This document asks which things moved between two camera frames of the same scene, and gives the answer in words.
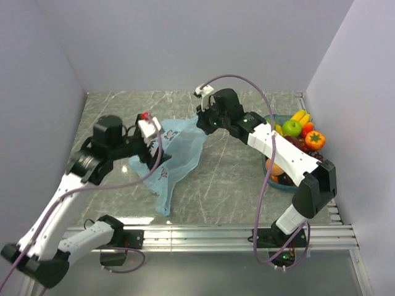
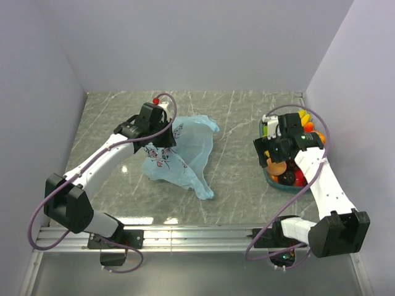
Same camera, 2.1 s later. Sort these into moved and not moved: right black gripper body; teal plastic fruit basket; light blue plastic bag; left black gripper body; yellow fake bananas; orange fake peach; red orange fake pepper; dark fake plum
Moved: left black gripper body; light blue plastic bag; right black gripper body
Not moved: dark fake plum; red orange fake pepper; orange fake peach; teal plastic fruit basket; yellow fake bananas
